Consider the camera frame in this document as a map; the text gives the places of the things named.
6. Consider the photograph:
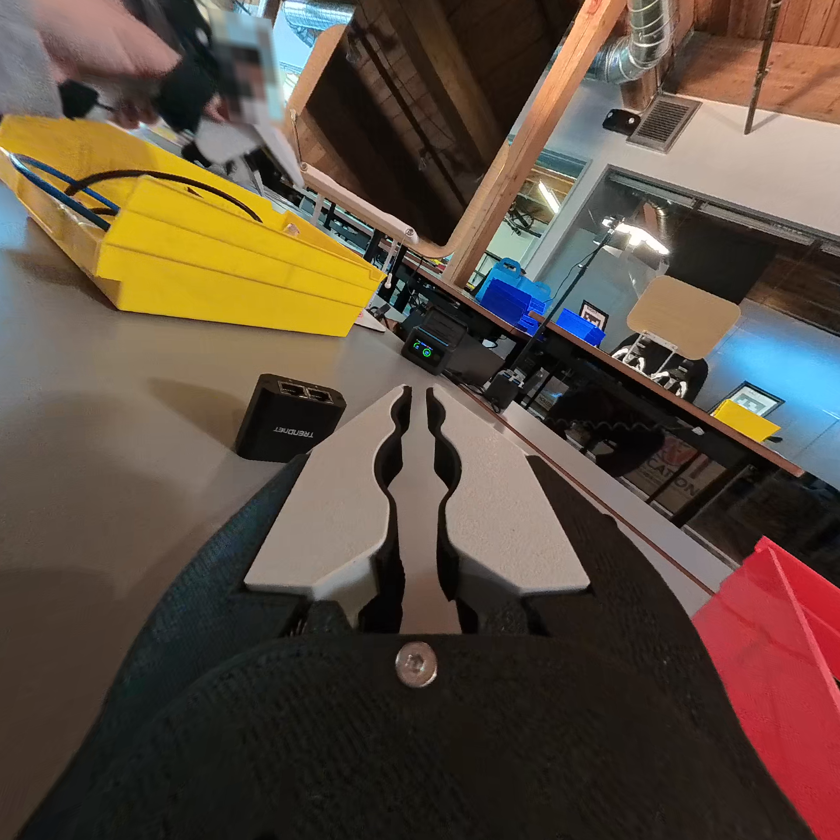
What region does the white metal bar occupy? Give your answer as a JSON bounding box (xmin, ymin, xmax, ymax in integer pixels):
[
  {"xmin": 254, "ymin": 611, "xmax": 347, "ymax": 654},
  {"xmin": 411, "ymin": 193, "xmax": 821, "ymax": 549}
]
[{"xmin": 298, "ymin": 164, "xmax": 421, "ymax": 247}]

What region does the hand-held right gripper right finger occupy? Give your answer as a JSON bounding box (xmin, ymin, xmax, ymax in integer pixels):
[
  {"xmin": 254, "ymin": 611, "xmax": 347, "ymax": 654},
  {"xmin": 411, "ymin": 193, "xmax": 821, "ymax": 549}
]
[{"xmin": 425, "ymin": 386, "xmax": 592, "ymax": 635}]

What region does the black light stand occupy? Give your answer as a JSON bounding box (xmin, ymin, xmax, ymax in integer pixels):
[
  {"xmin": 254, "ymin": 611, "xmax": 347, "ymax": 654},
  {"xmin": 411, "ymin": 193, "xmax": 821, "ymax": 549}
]
[{"xmin": 505, "ymin": 213, "xmax": 670, "ymax": 388}]

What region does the black power station green display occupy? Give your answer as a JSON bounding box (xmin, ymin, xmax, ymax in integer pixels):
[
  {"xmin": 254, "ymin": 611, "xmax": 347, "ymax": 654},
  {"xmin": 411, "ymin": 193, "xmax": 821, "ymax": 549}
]
[{"xmin": 402, "ymin": 308, "xmax": 468, "ymax": 376}]

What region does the white printed sign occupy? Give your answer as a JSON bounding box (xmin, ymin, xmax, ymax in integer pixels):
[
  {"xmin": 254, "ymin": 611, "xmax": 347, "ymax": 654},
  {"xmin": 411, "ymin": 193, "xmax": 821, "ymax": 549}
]
[{"xmin": 623, "ymin": 433, "xmax": 713, "ymax": 506}]

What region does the silver ventilation duct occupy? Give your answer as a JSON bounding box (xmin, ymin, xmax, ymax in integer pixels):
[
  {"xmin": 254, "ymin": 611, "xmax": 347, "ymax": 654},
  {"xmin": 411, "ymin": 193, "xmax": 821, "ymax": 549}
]
[{"xmin": 584, "ymin": 0, "xmax": 677, "ymax": 83}]

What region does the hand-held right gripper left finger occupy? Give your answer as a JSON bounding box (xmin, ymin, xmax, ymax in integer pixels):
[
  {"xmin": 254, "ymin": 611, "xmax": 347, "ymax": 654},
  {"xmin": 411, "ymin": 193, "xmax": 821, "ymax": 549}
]
[{"xmin": 243, "ymin": 385, "xmax": 414, "ymax": 635}]

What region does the large yellow plastic bin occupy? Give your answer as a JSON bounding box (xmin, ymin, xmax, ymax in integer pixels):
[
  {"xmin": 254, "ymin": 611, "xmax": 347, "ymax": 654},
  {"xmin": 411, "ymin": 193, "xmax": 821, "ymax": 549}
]
[{"xmin": 0, "ymin": 115, "xmax": 387, "ymax": 339}]

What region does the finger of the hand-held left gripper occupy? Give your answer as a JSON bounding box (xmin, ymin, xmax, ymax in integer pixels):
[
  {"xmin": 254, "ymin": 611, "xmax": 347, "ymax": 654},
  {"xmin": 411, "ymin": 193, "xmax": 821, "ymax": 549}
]
[
  {"xmin": 193, "ymin": 121, "xmax": 263, "ymax": 165},
  {"xmin": 252, "ymin": 125, "xmax": 306, "ymax": 189}
]

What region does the beige rounded chair back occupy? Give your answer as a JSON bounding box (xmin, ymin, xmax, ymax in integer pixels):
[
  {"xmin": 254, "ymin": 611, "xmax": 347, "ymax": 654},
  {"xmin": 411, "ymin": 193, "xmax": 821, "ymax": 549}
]
[{"xmin": 625, "ymin": 274, "xmax": 742, "ymax": 361}]

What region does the small yellow bin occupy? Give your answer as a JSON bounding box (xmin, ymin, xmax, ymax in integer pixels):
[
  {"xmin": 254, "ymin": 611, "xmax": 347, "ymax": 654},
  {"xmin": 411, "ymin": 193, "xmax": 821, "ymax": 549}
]
[{"xmin": 710, "ymin": 398, "xmax": 782, "ymax": 444}]

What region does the black box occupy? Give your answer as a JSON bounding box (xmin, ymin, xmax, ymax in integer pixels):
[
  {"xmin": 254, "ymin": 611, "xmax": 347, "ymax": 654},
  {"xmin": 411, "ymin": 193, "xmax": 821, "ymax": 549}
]
[{"xmin": 446, "ymin": 341, "xmax": 506, "ymax": 388}]

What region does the blue ethernet cable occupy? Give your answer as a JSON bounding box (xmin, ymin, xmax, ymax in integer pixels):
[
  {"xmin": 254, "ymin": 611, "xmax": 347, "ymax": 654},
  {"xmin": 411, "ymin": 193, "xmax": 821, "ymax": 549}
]
[{"xmin": 10, "ymin": 154, "xmax": 122, "ymax": 232}]

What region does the black white printed cloth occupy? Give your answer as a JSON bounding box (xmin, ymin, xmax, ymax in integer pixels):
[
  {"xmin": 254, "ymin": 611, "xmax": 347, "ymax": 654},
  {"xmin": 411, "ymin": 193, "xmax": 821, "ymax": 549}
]
[{"xmin": 610, "ymin": 331, "xmax": 710, "ymax": 401}]

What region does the long brown-edged desk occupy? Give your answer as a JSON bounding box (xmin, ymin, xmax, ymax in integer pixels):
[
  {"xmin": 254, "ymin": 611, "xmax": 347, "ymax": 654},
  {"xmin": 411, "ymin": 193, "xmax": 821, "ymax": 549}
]
[{"xmin": 525, "ymin": 311, "xmax": 807, "ymax": 526}]

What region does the curved wooden beam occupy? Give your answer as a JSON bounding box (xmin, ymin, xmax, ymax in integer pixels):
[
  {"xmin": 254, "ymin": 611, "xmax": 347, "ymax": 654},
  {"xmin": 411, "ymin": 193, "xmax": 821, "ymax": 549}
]
[{"xmin": 420, "ymin": 0, "xmax": 631, "ymax": 290}]

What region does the small black device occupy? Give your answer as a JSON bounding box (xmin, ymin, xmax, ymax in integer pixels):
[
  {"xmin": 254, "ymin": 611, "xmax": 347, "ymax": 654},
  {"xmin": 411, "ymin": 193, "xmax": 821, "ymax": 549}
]
[{"xmin": 484, "ymin": 371, "xmax": 526, "ymax": 409}]

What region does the wall vent grille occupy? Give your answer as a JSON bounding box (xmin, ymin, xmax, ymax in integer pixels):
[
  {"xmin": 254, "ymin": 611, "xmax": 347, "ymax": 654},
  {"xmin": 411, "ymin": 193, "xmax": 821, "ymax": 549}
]
[{"xmin": 626, "ymin": 94, "xmax": 703, "ymax": 155}]

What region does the black ethernet cable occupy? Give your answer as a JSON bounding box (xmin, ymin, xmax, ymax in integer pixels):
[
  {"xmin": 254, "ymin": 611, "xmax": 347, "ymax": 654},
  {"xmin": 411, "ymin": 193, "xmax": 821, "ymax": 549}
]
[{"xmin": 64, "ymin": 169, "xmax": 303, "ymax": 238}]

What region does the single blue bin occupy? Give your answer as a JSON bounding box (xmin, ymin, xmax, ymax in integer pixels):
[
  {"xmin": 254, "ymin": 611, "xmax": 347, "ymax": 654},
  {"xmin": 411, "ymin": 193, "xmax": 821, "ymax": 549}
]
[{"xmin": 556, "ymin": 307, "xmax": 606, "ymax": 347}]

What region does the dark metal rod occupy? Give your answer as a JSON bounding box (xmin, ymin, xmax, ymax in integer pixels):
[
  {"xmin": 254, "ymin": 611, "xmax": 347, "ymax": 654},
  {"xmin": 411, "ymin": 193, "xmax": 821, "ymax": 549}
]
[{"xmin": 743, "ymin": 0, "xmax": 785, "ymax": 135}]

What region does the black two-port network adapter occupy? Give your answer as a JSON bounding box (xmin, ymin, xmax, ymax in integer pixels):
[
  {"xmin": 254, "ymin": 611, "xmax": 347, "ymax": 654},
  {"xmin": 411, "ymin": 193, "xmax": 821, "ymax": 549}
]
[{"xmin": 235, "ymin": 373, "xmax": 347, "ymax": 463}]

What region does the stack of blue bins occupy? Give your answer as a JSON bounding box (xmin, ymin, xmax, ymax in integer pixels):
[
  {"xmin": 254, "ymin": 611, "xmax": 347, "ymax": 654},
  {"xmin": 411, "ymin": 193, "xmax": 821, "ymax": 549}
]
[{"xmin": 474, "ymin": 258, "xmax": 552, "ymax": 329}]

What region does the person's left hand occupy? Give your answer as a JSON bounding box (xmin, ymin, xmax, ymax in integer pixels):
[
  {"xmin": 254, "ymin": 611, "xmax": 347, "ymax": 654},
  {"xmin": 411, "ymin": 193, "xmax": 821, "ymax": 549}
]
[{"xmin": 33, "ymin": 0, "xmax": 181, "ymax": 129}]

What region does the red plastic bin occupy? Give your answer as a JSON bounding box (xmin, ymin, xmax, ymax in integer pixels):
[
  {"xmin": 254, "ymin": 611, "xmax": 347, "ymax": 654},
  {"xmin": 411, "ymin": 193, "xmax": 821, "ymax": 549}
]
[{"xmin": 692, "ymin": 535, "xmax": 840, "ymax": 840}]

